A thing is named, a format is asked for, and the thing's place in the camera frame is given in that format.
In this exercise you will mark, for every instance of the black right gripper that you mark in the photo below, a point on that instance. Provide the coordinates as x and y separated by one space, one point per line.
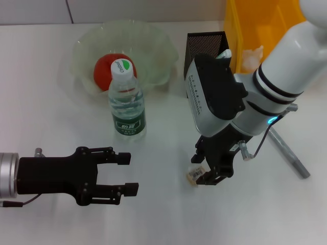
219 150

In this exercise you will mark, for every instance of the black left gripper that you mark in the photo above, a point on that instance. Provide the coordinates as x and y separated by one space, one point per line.
51 174

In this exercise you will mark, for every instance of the beige eraser with barcode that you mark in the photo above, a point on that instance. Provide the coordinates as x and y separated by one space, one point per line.
194 173

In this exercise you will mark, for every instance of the green label water bottle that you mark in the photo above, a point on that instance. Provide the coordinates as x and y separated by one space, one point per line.
127 122

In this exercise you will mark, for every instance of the red-orange toy orange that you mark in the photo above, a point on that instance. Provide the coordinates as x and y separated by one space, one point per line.
102 74

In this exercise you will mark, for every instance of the green pen with white cap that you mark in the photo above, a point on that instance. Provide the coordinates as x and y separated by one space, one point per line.
224 54

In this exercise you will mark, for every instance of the white paper ball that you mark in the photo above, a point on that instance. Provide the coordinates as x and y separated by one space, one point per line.
249 61

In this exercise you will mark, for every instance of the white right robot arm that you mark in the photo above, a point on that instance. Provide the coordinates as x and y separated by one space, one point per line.
293 58

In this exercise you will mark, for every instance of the grey glitter pen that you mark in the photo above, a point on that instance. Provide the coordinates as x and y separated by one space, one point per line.
293 158

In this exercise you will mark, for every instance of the translucent green fruit plate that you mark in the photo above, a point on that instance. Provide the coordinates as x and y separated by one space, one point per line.
153 51

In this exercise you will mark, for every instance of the black mesh pen holder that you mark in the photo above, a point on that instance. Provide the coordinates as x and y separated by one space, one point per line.
204 43

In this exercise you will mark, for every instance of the yellow plastic bin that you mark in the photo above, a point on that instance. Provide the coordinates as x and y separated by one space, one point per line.
268 30

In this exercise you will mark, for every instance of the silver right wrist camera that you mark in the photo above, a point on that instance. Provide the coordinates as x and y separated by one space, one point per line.
217 97

